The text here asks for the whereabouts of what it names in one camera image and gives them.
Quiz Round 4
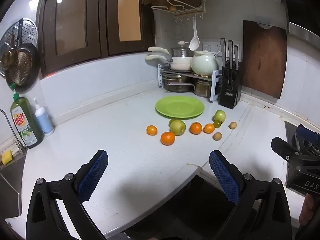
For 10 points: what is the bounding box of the steel pot with glass lid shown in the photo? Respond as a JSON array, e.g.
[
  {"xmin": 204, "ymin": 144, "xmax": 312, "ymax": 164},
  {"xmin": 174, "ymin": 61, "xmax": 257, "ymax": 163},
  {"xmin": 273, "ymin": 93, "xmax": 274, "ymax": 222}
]
[{"xmin": 171, "ymin": 41, "xmax": 194, "ymax": 58}]

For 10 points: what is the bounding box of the white ladle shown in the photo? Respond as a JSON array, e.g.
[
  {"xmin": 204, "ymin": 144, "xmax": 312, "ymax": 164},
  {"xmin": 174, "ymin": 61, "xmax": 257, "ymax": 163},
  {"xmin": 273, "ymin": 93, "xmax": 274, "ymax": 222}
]
[{"xmin": 189, "ymin": 17, "xmax": 200, "ymax": 51}]

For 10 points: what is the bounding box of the small brass strainer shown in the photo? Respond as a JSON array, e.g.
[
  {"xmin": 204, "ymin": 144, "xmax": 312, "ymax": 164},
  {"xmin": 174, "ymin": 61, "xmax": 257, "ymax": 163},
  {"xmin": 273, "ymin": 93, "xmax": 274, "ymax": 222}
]
[{"xmin": 0, "ymin": 34, "xmax": 19, "ymax": 70}]

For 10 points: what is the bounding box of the large green apple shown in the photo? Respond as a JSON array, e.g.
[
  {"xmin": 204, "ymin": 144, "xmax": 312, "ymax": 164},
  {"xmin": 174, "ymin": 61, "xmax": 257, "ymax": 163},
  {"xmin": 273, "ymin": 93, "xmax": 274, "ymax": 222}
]
[{"xmin": 169, "ymin": 119, "xmax": 187, "ymax": 136}]

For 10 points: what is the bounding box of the steel handled knife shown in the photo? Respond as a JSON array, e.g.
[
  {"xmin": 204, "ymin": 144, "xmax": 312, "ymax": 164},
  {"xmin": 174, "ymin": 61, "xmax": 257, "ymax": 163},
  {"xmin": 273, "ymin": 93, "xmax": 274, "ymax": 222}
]
[
  {"xmin": 233, "ymin": 45, "xmax": 240, "ymax": 70},
  {"xmin": 227, "ymin": 40, "xmax": 234, "ymax": 68},
  {"xmin": 220, "ymin": 38, "xmax": 227, "ymax": 68}
]

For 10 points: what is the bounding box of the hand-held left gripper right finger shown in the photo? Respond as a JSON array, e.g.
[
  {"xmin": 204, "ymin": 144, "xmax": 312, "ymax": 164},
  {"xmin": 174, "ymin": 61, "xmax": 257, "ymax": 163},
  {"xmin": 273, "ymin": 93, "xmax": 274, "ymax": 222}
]
[{"xmin": 209, "ymin": 150, "xmax": 292, "ymax": 240}]

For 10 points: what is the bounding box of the white blue pump bottle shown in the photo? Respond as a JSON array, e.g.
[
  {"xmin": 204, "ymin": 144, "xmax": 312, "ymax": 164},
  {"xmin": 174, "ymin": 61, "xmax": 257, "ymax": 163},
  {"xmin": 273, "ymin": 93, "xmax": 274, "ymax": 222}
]
[{"xmin": 32, "ymin": 97, "xmax": 54, "ymax": 137}]

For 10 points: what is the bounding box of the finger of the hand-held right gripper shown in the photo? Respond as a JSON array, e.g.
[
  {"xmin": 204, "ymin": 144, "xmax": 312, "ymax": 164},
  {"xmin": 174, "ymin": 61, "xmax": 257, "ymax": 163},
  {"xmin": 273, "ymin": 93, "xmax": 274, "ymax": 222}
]
[
  {"xmin": 271, "ymin": 137, "xmax": 304, "ymax": 161},
  {"xmin": 294, "ymin": 124, "xmax": 320, "ymax": 145}
]

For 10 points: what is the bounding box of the perforated steel steamer tray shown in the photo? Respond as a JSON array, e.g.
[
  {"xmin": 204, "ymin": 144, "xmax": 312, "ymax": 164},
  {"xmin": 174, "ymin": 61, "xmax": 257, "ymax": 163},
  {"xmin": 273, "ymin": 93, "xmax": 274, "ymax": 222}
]
[{"xmin": 0, "ymin": 18, "xmax": 38, "ymax": 78}]

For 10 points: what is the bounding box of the white ceramic pot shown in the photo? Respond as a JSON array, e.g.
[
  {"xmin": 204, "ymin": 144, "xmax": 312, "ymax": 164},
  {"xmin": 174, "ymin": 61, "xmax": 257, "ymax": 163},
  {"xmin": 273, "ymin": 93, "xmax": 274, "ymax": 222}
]
[{"xmin": 191, "ymin": 50, "xmax": 222, "ymax": 76}]

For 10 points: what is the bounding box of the brown wooden cutting board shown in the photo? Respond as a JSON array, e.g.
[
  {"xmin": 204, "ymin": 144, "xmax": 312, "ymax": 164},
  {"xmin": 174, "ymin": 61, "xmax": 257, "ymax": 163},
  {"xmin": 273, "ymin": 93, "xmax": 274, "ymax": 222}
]
[{"xmin": 241, "ymin": 20, "xmax": 287, "ymax": 99}]

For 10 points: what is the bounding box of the green dish soap bottle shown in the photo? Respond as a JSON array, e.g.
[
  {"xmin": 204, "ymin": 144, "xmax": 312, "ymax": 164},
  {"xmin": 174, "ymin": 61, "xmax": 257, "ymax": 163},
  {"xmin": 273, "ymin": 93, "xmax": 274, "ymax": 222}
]
[{"xmin": 10, "ymin": 84, "xmax": 45, "ymax": 150}]

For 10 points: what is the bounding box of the green plate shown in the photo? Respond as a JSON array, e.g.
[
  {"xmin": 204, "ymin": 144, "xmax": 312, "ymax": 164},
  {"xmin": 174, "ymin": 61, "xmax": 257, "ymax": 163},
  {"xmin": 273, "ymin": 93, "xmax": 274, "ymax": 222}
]
[{"xmin": 155, "ymin": 96, "xmax": 205, "ymax": 119}]

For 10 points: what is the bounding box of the steel range hood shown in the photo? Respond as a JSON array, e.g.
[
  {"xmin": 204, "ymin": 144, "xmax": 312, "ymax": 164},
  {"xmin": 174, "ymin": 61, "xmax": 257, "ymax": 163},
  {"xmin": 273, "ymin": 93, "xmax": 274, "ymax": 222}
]
[{"xmin": 281, "ymin": 0, "xmax": 320, "ymax": 48}]

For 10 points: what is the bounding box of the steel sink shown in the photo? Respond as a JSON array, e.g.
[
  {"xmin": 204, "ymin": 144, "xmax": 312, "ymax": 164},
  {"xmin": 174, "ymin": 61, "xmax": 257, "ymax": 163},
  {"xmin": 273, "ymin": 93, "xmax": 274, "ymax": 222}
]
[{"xmin": 0, "ymin": 155, "xmax": 27, "ymax": 219}]

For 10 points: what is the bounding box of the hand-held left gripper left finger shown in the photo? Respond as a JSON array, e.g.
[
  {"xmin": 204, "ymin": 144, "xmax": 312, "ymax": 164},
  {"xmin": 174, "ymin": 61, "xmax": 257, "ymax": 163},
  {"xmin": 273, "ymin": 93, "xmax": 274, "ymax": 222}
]
[{"xmin": 26, "ymin": 149, "xmax": 108, "ymax": 240}]

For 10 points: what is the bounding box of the dark frying pan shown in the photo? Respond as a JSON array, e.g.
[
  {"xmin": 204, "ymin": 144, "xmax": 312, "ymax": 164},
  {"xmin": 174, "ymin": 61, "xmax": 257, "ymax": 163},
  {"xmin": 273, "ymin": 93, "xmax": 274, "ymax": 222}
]
[{"xmin": 4, "ymin": 19, "xmax": 41, "ymax": 93}]

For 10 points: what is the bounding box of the yellow sponge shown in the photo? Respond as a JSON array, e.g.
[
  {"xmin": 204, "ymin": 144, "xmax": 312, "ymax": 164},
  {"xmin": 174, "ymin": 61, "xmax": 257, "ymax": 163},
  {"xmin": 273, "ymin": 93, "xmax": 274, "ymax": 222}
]
[{"xmin": 1, "ymin": 149, "xmax": 13, "ymax": 165}]

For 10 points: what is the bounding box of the small green apple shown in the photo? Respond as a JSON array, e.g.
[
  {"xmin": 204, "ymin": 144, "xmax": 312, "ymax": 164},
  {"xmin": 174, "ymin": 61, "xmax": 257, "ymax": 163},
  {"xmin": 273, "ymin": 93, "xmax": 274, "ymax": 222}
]
[{"xmin": 213, "ymin": 110, "xmax": 227, "ymax": 122}]

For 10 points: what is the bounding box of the person's right hand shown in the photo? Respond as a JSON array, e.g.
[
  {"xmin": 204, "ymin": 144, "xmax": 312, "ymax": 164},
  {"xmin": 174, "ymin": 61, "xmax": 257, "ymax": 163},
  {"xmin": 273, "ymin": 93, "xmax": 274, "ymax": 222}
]
[{"xmin": 299, "ymin": 194, "xmax": 316, "ymax": 227}]

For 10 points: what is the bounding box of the cream saucepan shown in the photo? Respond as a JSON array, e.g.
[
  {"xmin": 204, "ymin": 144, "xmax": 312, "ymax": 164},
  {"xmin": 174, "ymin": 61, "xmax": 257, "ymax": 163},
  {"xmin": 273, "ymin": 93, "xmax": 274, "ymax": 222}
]
[
  {"xmin": 145, "ymin": 55, "xmax": 192, "ymax": 71},
  {"xmin": 148, "ymin": 46, "xmax": 193, "ymax": 65}
]

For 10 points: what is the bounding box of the steel faucet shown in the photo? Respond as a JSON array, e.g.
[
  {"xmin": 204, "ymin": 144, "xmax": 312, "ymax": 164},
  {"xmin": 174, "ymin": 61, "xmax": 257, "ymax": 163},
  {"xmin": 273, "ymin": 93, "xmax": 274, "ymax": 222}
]
[{"xmin": 0, "ymin": 109, "xmax": 28, "ymax": 155}]

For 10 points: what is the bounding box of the black cooktop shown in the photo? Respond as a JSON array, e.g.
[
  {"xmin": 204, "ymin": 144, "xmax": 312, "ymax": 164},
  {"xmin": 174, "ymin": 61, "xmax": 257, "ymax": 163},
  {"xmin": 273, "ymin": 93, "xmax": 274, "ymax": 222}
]
[{"xmin": 284, "ymin": 121, "xmax": 302, "ymax": 145}]

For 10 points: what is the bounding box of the round clear wall sticker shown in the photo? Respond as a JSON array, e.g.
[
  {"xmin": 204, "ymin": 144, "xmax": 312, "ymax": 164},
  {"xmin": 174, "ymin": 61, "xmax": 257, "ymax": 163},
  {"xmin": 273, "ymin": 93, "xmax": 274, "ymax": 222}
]
[{"xmin": 165, "ymin": 21, "xmax": 188, "ymax": 39}]

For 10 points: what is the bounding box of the grey kitchen shelf rack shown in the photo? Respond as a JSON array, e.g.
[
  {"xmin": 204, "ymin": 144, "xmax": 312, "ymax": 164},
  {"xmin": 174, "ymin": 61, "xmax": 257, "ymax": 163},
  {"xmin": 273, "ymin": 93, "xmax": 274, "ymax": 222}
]
[{"xmin": 157, "ymin": 64, "xmax": 223, "ymax": 103}]

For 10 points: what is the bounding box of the black knife block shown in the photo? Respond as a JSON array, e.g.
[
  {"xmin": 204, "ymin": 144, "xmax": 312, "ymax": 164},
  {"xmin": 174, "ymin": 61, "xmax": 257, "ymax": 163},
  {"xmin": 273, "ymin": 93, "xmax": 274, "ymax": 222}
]
[{"xmin": 218, "ymin": 60, "xmax": 242, "ymax": 109}]

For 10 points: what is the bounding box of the brown framed window sash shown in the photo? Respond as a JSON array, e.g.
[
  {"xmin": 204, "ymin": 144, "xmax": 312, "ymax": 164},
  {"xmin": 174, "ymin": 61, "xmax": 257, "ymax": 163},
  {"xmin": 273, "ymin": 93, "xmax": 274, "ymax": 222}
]
[
  {"xmin": 36, "ymin": 0, "xmax": 108, "ymax": 78},
  {"xmin": 100, "ymin": 0, "xmax": 155, "ymax": 55}
]

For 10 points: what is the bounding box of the white hanging wire rack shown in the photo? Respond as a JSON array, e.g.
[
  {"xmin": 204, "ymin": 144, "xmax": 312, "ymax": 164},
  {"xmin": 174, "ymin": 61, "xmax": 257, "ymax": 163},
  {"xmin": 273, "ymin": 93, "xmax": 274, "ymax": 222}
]
[{"xmin": 141, "ymin": 0, "xmax": 210, "ymax": 22}]

